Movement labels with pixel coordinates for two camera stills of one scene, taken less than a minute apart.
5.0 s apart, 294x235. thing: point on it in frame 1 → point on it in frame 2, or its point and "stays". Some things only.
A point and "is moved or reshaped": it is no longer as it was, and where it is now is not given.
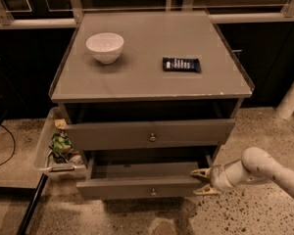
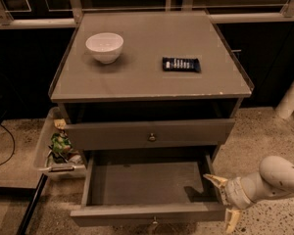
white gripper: [217, 179] → [233, 192]
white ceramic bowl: [106, 47] stays
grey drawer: [141, 177] is moved or reshaped
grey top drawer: [151, 135] stays
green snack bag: [60, 144] stays
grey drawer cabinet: [148, 87] stays
